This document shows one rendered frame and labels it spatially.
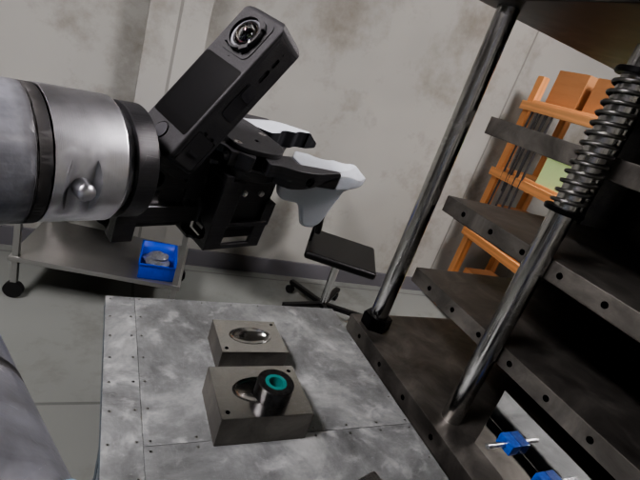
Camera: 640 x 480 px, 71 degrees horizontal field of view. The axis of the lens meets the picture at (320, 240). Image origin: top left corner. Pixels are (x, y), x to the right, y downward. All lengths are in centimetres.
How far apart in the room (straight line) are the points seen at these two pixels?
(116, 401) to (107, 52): 216
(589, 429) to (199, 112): 101
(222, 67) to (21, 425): 22
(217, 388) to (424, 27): 279
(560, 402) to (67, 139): 107
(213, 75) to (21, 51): 263
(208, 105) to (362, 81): 289
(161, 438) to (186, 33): 216
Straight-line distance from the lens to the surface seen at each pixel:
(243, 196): 33
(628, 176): 115
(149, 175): 28
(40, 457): 21
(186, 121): 30
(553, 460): 118
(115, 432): 99
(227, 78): 30
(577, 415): 115
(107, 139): 27
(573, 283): 113
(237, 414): 96
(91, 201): 28
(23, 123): 26
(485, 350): 122
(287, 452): 102
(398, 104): 333
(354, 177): 39
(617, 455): 112
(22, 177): 26
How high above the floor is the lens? 153
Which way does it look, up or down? 20 degrees down
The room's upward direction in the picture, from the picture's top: 19 degrees clockwise
